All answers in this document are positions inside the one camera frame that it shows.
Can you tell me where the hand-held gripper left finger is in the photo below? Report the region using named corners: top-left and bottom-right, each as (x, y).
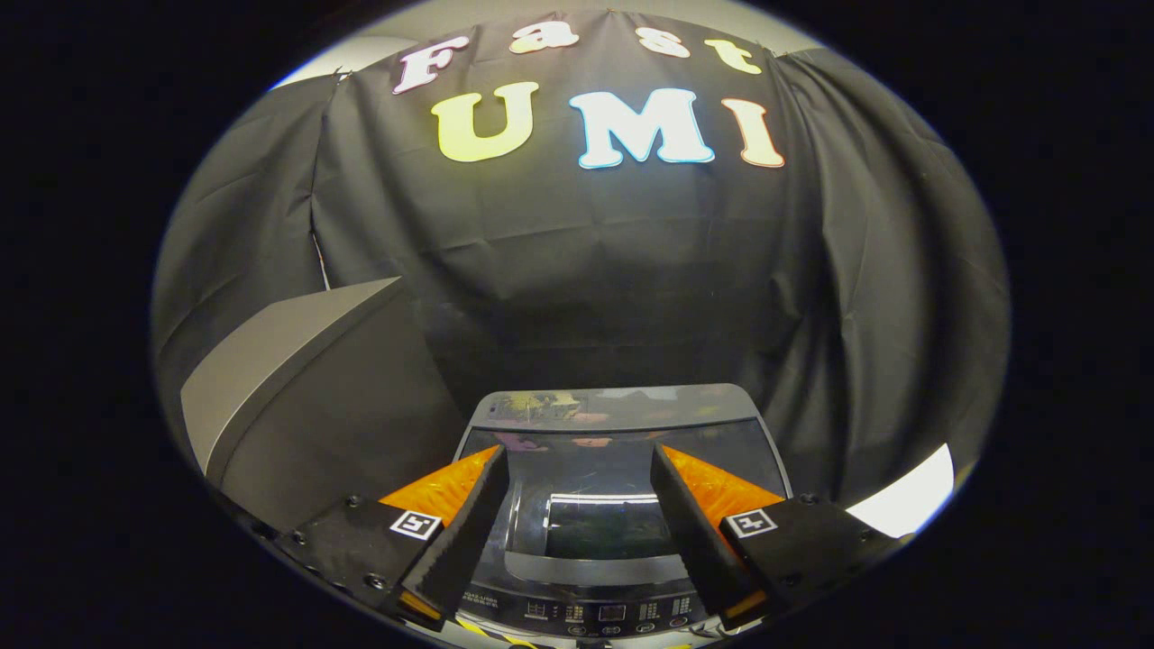
top-left (270, 444), bottom-right (510, 632)

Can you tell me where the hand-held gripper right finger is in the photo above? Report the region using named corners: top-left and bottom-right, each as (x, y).
top-left (649, 443), bottom-right (902, 632)

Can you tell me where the dark grey washing machine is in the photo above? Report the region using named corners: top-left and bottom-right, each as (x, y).
top-left (442, 385), bottom-right (796, 643)

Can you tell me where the grey cabinet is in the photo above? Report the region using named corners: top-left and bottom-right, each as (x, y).
top-left (180, 277), bottom-right (467, 535)

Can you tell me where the white board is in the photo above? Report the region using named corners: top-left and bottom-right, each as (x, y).
top-left (847, 442), bottom-right (956, 539)

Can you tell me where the black backdrop cloth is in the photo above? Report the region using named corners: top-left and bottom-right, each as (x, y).
top-left (151, 9), bottom-right (1011, 506)

